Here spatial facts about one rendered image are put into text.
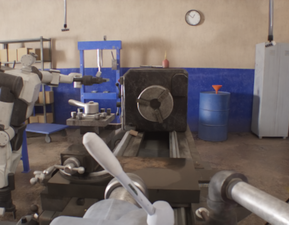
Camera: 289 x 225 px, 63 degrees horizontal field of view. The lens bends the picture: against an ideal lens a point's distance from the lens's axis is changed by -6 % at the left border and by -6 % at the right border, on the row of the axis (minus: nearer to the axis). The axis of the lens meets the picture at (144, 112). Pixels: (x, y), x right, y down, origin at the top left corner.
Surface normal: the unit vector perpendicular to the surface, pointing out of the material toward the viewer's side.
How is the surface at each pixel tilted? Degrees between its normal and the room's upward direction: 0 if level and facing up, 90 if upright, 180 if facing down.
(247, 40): 90
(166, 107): 90
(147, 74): 90
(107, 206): 6
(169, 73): 90
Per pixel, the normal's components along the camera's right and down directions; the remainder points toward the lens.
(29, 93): 0.82, 0.25
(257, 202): -0.88, -0.41
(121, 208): 0.29, -0.94
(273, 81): -0.09, 0.18
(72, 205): 0.00, -0.98
